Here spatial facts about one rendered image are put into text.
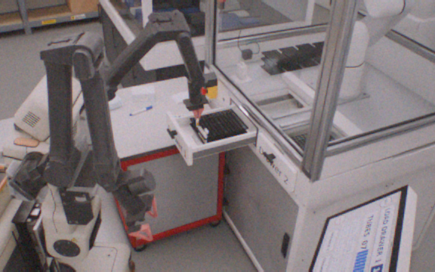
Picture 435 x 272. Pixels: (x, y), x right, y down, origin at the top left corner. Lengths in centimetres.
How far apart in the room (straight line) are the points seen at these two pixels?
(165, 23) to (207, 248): 156
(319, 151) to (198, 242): 128
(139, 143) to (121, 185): 88
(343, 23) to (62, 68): 79
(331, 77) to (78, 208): 94
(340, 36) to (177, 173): 121
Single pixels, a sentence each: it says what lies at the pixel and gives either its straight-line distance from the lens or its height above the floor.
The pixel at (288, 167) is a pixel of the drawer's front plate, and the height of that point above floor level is 92.
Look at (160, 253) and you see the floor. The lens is 256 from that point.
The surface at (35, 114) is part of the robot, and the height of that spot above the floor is 133.
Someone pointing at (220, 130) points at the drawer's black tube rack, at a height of 87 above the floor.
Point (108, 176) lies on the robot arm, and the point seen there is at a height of 123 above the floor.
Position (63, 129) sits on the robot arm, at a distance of 115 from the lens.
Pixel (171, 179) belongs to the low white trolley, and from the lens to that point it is 222.
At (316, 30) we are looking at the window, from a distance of 145.
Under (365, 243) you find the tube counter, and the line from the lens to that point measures 125.
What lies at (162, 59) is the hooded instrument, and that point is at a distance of 262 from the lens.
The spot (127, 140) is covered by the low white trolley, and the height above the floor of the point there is 76.
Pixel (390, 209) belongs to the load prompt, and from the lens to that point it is 129.
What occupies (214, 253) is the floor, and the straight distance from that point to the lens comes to 255.
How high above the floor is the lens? 202
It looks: 36 degrees down
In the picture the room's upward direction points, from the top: 2 degrees clockwise
